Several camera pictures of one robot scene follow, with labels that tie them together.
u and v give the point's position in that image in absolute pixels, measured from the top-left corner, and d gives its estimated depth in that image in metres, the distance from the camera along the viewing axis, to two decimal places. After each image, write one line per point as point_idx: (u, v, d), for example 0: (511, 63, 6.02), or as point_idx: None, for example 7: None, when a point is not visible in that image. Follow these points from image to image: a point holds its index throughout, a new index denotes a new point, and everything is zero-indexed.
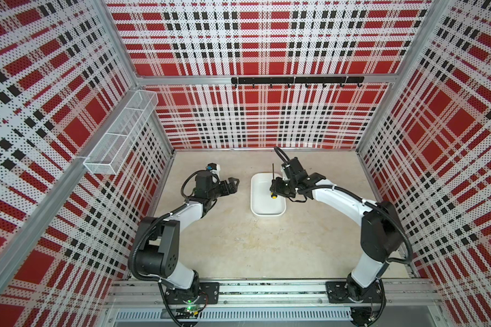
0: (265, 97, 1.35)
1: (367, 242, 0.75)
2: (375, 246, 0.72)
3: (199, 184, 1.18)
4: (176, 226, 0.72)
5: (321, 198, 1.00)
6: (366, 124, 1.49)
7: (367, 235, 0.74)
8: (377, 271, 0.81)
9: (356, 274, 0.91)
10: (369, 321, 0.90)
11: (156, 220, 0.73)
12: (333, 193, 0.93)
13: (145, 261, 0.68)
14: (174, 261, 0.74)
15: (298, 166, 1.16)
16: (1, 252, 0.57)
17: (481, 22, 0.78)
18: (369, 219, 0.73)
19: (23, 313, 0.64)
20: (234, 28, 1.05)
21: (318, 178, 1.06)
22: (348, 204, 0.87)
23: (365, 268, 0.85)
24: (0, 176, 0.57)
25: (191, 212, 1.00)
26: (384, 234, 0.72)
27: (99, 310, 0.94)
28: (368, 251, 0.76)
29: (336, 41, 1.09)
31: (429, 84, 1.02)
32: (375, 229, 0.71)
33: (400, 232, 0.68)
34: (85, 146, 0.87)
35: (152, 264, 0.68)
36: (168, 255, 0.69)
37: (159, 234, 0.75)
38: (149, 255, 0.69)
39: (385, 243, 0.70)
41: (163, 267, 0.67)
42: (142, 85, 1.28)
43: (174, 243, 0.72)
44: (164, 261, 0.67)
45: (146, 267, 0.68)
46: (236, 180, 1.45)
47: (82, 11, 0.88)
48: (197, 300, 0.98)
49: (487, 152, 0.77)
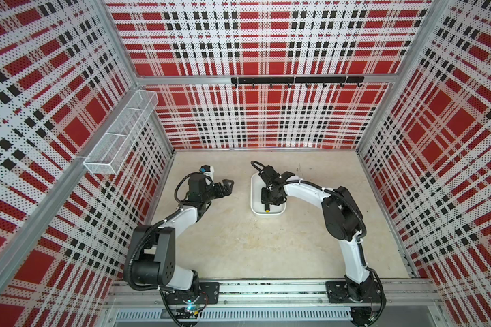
0: (265, 97, 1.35)
1: (330, 224, 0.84)
2: (335, 226, 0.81)
3: (193, 189, 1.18)
4: (171, 234, 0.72)
5: (292, 192, 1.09)
6: (366, 124, 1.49)
7: (328, 216, 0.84)
8: (359, 259, 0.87)
9: (349, 271, 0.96)
10: (369, 321, 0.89)
11: (151, 228, 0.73)
12: (299, 187, 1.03)
13: (141, 272, 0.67)
14: (171, 270, 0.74)
15: (271, 168, 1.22)
16: (1, 252, 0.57)
17: (480, 22, 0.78)
18: (326, 204, 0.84)
19: (23, 313, 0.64)
20: (234, 28, 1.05)
21: (288, 175, 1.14)
22: (311, 193, 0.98)
23: (351, 260, 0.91)
24: (0, 176, 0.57)
25: (184, 217, 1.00)
26: (343, 216, 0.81)
27: (99, 310, 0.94)
28: (333, 233, 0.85)
29: (336, 41, 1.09)
31: (429, 84, 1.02)
32: (332, 210, 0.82)
33: (356, 213, 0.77)
34: (85, 146, 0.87)
35: (148, 274, 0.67)
36: (164, 263, 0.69)
37: (154, 242, 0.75)
38: (144, 266, 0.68)
39: (344, 223, 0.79)
41: (160, 276, 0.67)
42: (142, 85, 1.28)
43: (170, 251, 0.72)
44: (161, 269, 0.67)
45: (142, 277, 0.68)
46: (230, 182, 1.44)
47: (82, 11, 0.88)
48: (197, 300, 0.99)
49: (487, 152, 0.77)
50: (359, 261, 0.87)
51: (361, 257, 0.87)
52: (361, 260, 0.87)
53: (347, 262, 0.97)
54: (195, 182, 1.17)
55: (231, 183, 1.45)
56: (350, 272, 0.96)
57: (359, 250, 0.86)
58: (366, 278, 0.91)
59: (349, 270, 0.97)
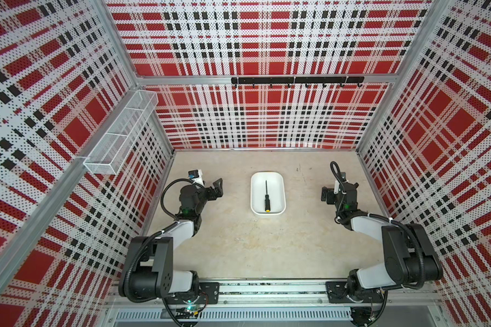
0: (265, 97, 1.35)
1: (390, 261, 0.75)
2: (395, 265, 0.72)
3: (186, 203, 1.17)
4: (169, 244, 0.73)
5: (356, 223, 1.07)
6: (366, 124, 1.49)
7: (390, 251, 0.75)
8: (384, 285, 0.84)
9: (361, 270, 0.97)
10: (369, 321, 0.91)
11: (148, 240, 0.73)
12: (365, 219, 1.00)
13: (138, 285, 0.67)
14: (168, 281, 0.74)
15: (355, 195, 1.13)
16: (1, 252, 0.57)
17: (480, 22, 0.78)
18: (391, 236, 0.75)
19: (23, 312, 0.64)
20: (234, 28, 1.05)
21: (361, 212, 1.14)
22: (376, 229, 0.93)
23: (374, 277, 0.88)
24: (0, 176, 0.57)
25: (182, 230, 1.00)
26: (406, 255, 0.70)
27: (99, 310, 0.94)
28: (393, 270, 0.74)
29: (336, 41, 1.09)
31: (429, 84, 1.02)
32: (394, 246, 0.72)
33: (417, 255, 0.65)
34: (85, 146, 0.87)
35: (145, 288, 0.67)
36: (161, 275, 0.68)
37: (151, 253, 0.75)
38: (141, 279, 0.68)
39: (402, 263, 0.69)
41: (157, 289, 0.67)
42: (142, 85, 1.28)
43: (167, 262, 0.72)
44: (158, 283, 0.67)
45: (139, 290, 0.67)
46: (219, 180, 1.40)
47: (82, 11, 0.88)
48: (197, 300, 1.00)
49: (487, 152, 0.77)
50: (383, 285, 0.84)
51: (387, 286, 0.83)
52: (384, 287, 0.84)
53: (367, 269, 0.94)
54: (187, 197, 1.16)
55: (220, 182, 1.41)
56: (361, 272, 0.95)
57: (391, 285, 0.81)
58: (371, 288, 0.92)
59: (361, 270, 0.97)
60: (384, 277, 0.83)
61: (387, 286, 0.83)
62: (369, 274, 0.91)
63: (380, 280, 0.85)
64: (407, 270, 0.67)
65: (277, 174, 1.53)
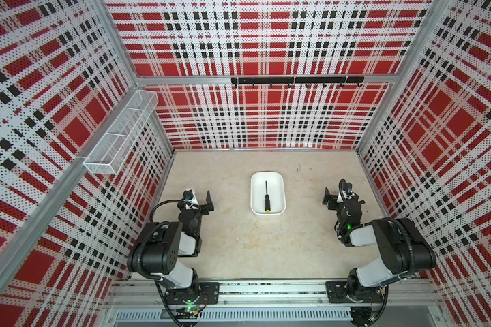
0: (265, 97, 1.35)
1: (384, 255, 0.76)
2: (390, 257, 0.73)
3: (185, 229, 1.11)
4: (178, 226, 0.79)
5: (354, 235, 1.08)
6: (366, 124, 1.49)
7: (382, 246, 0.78)
8: (383, 278, 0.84)
9: (361, 269, 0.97)
10: (369, 321, 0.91)
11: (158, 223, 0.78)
12: (361, 229, 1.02)
13: (145, 259, 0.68)
14: (174, 261, 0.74)
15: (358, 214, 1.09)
16: (1, 252, 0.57)
17: (480, 22, 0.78)
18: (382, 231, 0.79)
19: (23, 312, 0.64)
20: (234, 28, 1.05)
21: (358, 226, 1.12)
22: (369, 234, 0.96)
23: (372, 272, 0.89)
24: (0, 176, 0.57)
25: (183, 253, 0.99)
26: (398, 246, 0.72)
27: (99, 310, 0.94)
28: (387, 263, 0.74)
29: (336, 41, 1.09)
31: (429, 84, 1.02)
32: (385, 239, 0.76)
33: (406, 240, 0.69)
34: (85, 146, 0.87)
35: (153, 261, 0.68)
36: (169, 250, 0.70)
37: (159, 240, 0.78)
38: (149, 254, 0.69)
39: (396, 252, 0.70)
41: (164, 261, 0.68)
42: (142, 85, 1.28)
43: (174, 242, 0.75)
44: (166, 256, 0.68)
45: (146, 265, 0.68)
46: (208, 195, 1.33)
47: (82, 11, 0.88)
48: (197, 300, 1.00)
49: (487, 152, 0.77)
50: (382, 279, 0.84)
51: (386, 280, 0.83)
52: (384, 281, 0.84)
53: (366, 266, 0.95)
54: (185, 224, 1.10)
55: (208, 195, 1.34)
56: (361, 270, 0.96)
57: (391, 279, 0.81)
58: (372, 286, 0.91)
59: (361, 268, 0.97)
60: (382, 271, 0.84)
61: (386, 280, 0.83)
62: (369, 270, 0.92)
63: (378, 274, 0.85)
64: (402, 258, 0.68)
65: (277, 174, 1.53)
